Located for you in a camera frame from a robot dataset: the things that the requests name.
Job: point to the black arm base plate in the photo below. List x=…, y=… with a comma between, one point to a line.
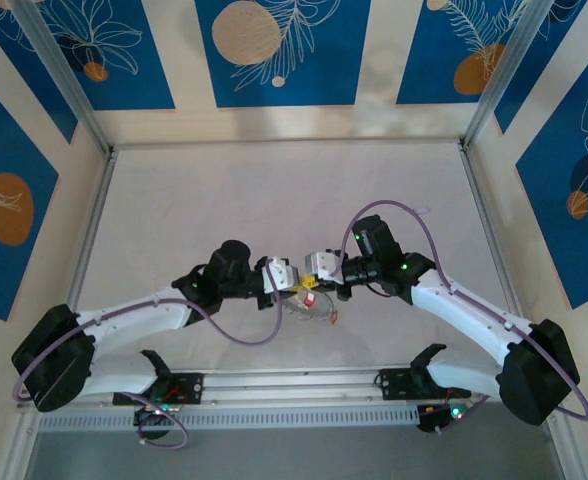
x=194, y=387
x=391, y=382

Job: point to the aluminium frame post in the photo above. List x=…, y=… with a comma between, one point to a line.
x=559, y=450
x=21, y=445
x=64, y=70
x=504, y=70

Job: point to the aluminium table side rail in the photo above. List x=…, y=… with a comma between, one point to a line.
x=94, y=220
x=489, y=230

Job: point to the aluminium mounting rail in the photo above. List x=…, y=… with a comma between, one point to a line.
x=284, y=387

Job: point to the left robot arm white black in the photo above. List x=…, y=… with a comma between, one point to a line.
x=124, y=320

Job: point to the black controller board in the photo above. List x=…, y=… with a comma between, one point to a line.
x=431, y=420
x=146, y=415

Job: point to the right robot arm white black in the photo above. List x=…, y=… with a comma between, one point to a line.
x=454, y=300

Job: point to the aluminium table back rail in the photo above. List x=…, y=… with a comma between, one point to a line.
x=284, y=144

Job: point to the large red key tag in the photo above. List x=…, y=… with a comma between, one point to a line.
x=308, y=299

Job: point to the keyring with silver keys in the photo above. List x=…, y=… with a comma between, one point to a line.
x=299, y=311

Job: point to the small red key tag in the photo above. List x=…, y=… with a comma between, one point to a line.
x=333, y=316

